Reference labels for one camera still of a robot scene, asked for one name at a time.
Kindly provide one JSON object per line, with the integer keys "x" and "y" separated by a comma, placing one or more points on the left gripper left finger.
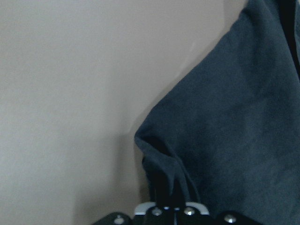
{"x": 158, "y": 211}

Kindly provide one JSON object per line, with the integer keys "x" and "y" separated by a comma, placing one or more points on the black graphic t-shirt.
{"x": 228, "y": 134}

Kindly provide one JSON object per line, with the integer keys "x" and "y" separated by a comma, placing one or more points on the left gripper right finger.
{"x": 188, "y": 213}

